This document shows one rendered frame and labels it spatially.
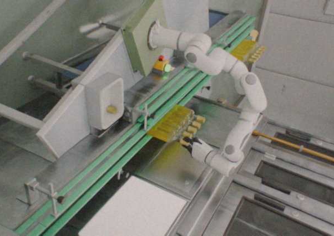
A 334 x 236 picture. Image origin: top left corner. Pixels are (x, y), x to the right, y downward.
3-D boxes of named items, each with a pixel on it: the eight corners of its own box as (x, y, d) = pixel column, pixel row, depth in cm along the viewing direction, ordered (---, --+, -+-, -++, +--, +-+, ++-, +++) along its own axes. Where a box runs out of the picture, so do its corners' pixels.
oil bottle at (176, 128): (143, 126, 199) (176, 139, 192) (143, 118, 196) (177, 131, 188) (148, 121, 204) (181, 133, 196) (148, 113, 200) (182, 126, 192)
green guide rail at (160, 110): (137, 121, 189) (150, 126, 186) (137, 119, 188) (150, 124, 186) (245, 25, 317) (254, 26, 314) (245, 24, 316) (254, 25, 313)
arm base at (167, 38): (145, 28, 179) (173, 34, 173) (156, 13, 186) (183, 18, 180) (151, 52, 191) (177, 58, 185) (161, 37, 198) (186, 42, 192)
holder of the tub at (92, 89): (89, 133, 177) (101, 138, 174) (84, 85, 161) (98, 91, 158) (110, 117, 189) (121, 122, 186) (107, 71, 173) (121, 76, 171)
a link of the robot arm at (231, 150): (240, 122, 181) (226, 160, 177) (233, 113, 170) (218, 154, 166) (256, 127, 176) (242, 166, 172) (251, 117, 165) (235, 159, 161)
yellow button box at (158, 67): (151, 71, 215) (162, 74, 212) (152, 60, 210) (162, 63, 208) (157, 66, 220) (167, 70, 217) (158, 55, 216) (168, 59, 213)
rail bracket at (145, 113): (132, 127, 186) (152, 134, 182) (132, 100, 177) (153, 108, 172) (135, 124, 189) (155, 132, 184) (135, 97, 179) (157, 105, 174)
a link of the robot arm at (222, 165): (243, 149, 167) (248, 154, 175) (224, 138, 172) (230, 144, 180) (226, 176, 166) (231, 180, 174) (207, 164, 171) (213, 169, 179)
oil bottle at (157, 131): (137, 131, 195) (171, 144, 187) (138, 122, 192) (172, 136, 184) (143, 126, 199) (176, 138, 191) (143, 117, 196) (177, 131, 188)
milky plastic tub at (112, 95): (88, 125, 173) (102, 131, 170) (85, 86, 161) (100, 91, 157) (110, 109, 186) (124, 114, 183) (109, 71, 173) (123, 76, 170)
